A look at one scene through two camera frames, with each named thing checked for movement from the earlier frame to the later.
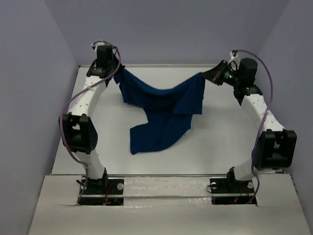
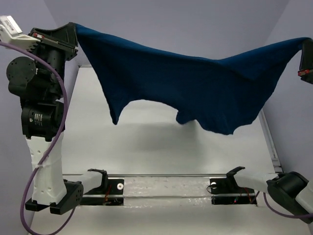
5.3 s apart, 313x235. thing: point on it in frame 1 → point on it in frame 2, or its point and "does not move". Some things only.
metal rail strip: [167, 175] does not move
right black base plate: [228, 191] does not move
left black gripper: [117, 67] → [55, 44]
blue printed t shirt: [166, 110] → [214, 94]
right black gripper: [215, 74] → [306, 60]
